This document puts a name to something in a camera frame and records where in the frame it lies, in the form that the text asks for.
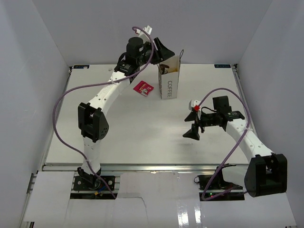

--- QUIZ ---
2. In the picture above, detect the white paper coffee bag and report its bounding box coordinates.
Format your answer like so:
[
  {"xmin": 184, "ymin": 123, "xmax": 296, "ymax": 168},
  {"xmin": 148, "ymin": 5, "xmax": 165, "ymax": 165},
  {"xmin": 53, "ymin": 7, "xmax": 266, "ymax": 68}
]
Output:
[{"xmin": 158, "ymin": 49, "xmax": 184, "ymax": 99}]

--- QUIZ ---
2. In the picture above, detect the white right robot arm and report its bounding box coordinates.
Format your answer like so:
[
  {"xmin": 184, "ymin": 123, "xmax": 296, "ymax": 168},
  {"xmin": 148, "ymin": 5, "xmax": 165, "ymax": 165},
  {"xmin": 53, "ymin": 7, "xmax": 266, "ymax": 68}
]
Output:
[{"xmin": 183, "ymin": 96, "xmax": 287, "ymax": 197}]

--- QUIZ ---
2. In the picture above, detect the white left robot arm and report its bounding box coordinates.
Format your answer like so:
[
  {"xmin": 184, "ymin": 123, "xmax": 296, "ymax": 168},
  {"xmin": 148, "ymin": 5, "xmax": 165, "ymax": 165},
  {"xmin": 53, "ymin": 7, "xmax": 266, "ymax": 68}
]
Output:
[{"xmin": 77, "ymin": 37, "xmax": 175, "ymax": 190}]

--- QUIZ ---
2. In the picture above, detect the black corner label right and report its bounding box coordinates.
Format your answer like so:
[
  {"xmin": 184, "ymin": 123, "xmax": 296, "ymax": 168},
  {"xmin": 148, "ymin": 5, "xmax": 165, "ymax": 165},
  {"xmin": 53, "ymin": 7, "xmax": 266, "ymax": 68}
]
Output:
[{"xmin": 214, "ymin": 64, "xmax": 231, "ymax": 68}]

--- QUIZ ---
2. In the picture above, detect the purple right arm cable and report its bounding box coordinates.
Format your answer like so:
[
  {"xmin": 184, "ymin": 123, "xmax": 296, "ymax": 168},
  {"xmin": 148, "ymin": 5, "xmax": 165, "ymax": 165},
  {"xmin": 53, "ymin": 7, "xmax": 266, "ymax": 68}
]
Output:
[{"xmin": 198, "ymin": 87, "xmax": 252, "ymax": 201}]

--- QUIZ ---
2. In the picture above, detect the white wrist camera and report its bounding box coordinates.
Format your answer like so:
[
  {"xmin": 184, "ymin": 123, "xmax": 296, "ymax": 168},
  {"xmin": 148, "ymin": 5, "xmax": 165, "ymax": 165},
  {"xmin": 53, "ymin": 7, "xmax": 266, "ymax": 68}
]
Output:
[
  {"xmin": 138, "ymin": 25, "xmax": 152, "ymax": 43},
  {"xmin": 189, "ymin": 100, "xmax": 201, "ymax": 118}
]

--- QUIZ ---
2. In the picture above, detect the brown chocolate bar wrapper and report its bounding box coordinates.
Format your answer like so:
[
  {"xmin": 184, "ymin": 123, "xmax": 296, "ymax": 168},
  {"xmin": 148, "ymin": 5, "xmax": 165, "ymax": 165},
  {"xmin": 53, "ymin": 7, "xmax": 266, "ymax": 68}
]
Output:
[{"xmin": 159, "ymin": 64, "xmax": 170, "ymax": 75}]

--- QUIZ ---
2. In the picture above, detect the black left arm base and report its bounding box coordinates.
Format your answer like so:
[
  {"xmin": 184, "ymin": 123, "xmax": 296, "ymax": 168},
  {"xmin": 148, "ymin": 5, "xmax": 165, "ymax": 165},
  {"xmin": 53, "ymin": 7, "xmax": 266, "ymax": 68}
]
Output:
[{"xmin": 70, "ymin": 167, "xmax": 117, "ymax": 200}]

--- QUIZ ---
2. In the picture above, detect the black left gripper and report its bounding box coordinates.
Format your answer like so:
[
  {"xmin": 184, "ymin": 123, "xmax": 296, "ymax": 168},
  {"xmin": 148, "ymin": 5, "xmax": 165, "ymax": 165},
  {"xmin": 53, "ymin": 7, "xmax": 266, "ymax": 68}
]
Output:
[{"xmin": 137, "ymin": 38, "xmax": 175, "ymax": 67}]

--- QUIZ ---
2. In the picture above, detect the black corner label left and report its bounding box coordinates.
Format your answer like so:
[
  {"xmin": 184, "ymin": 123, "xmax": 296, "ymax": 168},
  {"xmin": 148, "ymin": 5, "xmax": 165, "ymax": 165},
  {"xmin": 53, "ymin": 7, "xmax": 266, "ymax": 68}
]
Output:
[{"xmin": 73, "ymin": 65, "xmax": 90, "ymax": 69}]

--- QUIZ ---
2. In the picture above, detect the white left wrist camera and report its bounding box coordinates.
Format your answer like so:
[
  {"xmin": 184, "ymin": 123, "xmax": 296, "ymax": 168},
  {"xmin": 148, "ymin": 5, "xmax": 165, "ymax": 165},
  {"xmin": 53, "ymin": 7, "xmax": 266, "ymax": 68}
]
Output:
[{"xmin": 138, "ymin": 25, "xmax": 152, "ymax": 43}]

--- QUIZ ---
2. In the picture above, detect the aluminium table edge rail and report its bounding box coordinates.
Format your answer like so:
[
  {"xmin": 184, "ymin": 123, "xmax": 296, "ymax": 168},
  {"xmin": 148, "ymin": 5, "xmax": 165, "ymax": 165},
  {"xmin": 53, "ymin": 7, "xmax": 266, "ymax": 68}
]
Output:
[{"xmin": 19, "ymin": 64, "xmax": 271, "ymax": 228}]

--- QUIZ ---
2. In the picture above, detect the red snack packet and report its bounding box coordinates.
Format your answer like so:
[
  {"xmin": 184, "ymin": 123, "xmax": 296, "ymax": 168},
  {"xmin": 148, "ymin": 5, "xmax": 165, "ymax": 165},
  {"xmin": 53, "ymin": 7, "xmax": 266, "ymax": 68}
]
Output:
[{"xmin": 133, "ymin": 81, "xmax": 154, "ymax": 96}]

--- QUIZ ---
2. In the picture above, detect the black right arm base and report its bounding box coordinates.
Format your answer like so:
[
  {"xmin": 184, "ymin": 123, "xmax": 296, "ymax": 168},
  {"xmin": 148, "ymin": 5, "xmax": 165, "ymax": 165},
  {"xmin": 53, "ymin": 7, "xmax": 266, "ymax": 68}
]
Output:
[{"xmin": 193, "ymin": 166, "xmax": 246, "ymax": 202}]

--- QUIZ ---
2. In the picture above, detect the black corner label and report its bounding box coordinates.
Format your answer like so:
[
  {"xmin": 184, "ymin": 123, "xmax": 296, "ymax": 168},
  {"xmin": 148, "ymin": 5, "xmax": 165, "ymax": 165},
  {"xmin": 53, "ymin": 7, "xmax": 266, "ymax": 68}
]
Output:
[
  {"xmin": 73, "ymin": 65, "xmax": 90, "ymax": 69},
  {"xmin": 214, "ymin": 64, "xmax": 231, "ymax": 68}
]

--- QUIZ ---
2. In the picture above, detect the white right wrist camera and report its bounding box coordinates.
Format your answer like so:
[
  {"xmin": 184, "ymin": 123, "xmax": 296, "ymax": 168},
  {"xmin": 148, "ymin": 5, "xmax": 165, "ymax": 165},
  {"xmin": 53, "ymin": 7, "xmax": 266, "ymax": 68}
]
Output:
[{"xmin": 189, "ymin": 100, "xmax": 201, "ymax": 118}]

